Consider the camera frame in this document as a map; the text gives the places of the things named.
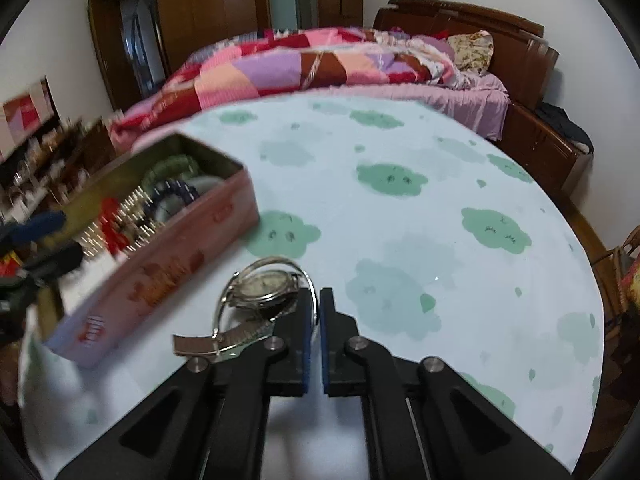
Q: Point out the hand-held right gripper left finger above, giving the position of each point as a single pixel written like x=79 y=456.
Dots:
x=304 y=345

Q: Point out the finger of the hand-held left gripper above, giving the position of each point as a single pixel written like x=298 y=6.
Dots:
x=52 y=260
x=42 y=223

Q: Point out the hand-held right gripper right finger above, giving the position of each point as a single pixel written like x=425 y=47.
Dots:
x=326 y=345

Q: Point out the red tassel knot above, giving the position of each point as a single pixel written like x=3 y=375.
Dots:
x=110 y=220

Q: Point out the silver wristwatch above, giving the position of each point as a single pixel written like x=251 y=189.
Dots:
x=260 y=287

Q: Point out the pink tin box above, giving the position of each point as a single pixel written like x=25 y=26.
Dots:
x=165 y=270

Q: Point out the cluttered wooden shelf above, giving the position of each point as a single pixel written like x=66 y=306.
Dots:
x=50 y=160

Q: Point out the framed picture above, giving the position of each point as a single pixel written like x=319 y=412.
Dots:
x=25 y=115

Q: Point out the wooden wardrobe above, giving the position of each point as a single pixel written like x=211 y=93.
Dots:
x=175 y=20

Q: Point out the patchwork quilt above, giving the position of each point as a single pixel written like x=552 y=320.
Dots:
x=280 y=70

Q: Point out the pink bed sheet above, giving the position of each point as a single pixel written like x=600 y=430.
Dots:
x=475 y=105

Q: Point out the wooden nightstand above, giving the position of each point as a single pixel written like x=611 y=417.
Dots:
x=540 y=150

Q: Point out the wicker chair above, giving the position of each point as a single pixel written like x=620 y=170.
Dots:
x=620 y=260

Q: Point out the colourful patterned cushion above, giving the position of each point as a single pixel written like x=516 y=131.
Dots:
x=634 y=280

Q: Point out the dark folded clothes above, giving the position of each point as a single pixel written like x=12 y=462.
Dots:
x=565 y=125

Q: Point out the floral pillow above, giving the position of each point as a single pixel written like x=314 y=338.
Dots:
x=472 y=50

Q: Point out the red cloth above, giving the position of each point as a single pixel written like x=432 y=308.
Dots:
x=441 y=35

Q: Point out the wooden bed frame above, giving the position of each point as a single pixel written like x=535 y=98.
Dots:
x=520 y=45

